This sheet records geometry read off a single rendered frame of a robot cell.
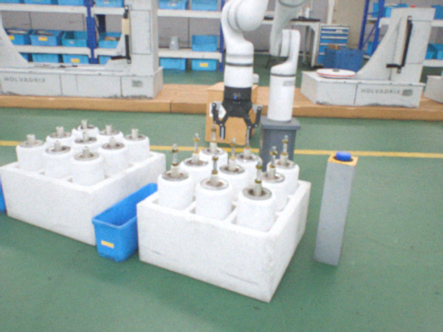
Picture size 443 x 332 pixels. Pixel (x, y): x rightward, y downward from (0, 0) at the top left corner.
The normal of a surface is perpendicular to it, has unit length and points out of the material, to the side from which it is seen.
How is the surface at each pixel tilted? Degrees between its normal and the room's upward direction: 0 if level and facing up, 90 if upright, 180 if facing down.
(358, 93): 90
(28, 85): 90
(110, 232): 92
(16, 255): 0
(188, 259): 90
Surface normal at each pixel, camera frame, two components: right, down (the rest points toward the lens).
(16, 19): 0.01, 0.36
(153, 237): -0.42, 0.31
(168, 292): 0.04, -0.93
